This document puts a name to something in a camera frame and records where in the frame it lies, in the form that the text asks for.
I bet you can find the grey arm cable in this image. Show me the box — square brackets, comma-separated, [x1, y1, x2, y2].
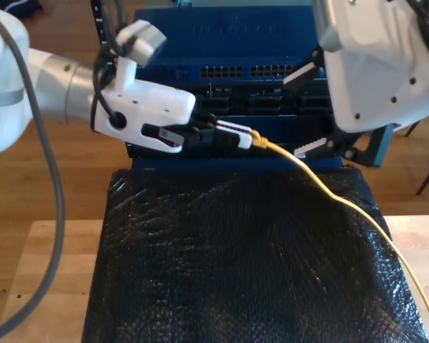
[0, 0, 127, 342]

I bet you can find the yellow network cable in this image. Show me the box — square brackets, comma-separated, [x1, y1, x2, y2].
[250, 129, 429, 342]

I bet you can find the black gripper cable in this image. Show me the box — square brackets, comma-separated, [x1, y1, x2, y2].
[92, 46, 127, 128]

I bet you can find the black textured mat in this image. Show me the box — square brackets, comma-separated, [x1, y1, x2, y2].
[81, 167, 429, 343]

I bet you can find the dark sneaker white sole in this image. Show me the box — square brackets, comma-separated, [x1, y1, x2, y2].
[3, 0, 43, 19]

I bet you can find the blue rack base panel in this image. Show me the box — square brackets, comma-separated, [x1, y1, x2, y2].
[131, 156, 346, 173]

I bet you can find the blue network switch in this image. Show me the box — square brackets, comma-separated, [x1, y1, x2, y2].
[132, 6, 330, 84]

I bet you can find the black perforated rack post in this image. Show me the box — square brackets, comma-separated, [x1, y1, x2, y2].
[89, 0, 139, 158]

